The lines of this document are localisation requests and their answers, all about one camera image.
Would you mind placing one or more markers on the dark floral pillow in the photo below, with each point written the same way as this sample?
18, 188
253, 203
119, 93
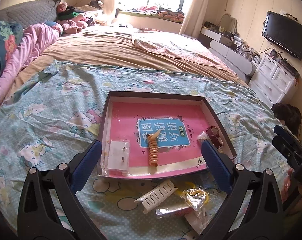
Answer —
10, 37

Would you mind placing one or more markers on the clothes pile on windowsill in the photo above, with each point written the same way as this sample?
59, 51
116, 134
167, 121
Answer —
161, 12

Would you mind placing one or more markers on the dark brown fluffy object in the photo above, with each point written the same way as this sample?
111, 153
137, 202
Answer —
288, 115

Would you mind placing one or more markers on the dark cardboard tray box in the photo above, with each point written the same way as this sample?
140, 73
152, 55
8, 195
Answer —
143, 97

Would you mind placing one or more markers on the beige curtain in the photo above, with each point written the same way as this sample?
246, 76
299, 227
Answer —
193, 21

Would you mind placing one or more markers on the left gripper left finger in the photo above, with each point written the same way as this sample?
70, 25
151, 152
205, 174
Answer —
85, 163

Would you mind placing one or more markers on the white grey dresser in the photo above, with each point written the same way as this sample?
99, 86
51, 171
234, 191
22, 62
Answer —
221, 47

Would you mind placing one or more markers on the pink quilt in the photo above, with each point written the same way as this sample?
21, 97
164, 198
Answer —
35, 40

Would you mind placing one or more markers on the tan blanket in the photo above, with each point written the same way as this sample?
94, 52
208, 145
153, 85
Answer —
97, 46

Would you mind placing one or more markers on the crinkled bag white jewelry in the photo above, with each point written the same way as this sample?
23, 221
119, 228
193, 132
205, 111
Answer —
202, 137

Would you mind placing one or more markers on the pink book with blue label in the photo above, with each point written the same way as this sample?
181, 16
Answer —
162, 138

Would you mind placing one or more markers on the black flat television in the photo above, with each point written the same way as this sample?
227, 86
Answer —
284, 32

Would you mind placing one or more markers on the clothes pile on bed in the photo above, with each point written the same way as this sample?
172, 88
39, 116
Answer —
72, 20

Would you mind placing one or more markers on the cloud shaped mirror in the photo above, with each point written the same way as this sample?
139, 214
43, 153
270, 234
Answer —
228, 23

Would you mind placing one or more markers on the hello kitty blue bedsheet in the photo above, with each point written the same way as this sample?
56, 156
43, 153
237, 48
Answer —
57, 113

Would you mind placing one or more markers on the silver foil packet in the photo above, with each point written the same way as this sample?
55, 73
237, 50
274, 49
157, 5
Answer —
176, 210

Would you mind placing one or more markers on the grey quilted headboard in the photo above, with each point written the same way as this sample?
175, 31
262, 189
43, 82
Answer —
32, 12

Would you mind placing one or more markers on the yellow bangles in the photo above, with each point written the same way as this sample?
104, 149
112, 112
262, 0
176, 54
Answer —
194, 196

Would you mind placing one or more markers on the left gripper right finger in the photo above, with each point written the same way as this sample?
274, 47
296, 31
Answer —
220, 166

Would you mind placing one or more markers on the white drawer cabinet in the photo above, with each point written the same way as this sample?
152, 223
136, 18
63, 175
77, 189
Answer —
272, 82

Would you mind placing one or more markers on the white hair claw clip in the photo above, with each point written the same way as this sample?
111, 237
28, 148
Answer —
156, 196

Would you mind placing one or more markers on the clear bag with earrings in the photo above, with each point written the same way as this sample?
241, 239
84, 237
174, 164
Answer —
117, 156

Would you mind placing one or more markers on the pink floral blanket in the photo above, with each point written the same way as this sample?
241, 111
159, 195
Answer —
176, 46

